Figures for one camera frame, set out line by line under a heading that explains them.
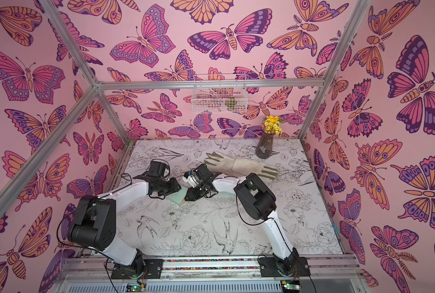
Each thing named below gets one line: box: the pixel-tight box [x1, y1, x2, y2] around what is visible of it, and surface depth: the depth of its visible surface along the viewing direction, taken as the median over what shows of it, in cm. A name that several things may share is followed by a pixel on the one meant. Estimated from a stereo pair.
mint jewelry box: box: [167, 186, 189, 206], surface depth 93 cm
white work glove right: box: [230, 156, 279, 180], surface depth 108 cm
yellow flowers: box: [260, 115, 285, 135], surface depth 96 cm
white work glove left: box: [204, 150, 252, 177], surface depth 109 cm
